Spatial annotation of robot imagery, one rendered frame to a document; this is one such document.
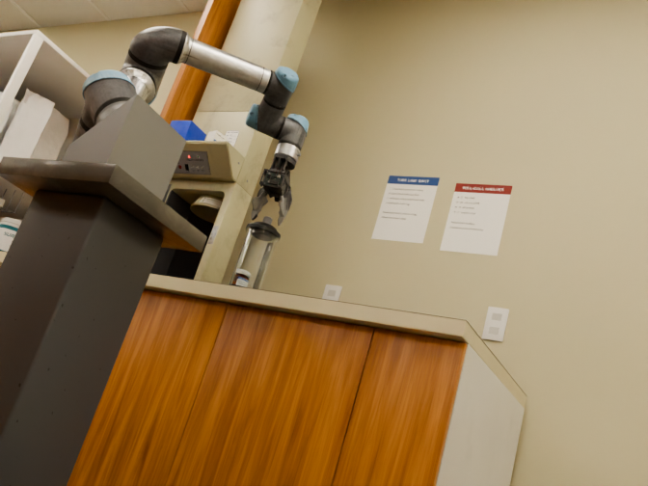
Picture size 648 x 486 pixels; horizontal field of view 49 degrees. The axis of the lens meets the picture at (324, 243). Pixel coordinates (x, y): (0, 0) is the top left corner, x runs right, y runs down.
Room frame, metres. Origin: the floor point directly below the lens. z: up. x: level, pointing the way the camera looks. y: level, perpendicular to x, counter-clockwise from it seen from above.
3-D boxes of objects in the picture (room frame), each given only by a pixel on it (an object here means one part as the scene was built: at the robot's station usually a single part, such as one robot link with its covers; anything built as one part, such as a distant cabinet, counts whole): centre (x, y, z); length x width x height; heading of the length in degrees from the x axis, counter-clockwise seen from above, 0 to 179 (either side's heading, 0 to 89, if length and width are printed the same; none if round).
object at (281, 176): (2.00, 0.19, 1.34); 0.09 x 0.08 x 0.12; 164
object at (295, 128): (2.01, 0.20, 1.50); 0.09 x 0.08 x 0.11; 105
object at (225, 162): (2.37, 0.53, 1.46); 0.32 x 0.11 x 0.10; 58
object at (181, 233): (1.45, 0.47, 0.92); 0.32 x 0.32 x 0.04; 60
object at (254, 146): (2.52, 0.43, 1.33); 0.32 x 0.25 x 0.77; 58
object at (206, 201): (2.49, 0.43, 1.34); 0.18 x 0.18 x 0.05
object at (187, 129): (2.42, 0.61, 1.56); 0.10 x 0.10 x 0.09; 58
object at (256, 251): (2.03, 0.19, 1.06); 0.11 x 0.11 x 0.21
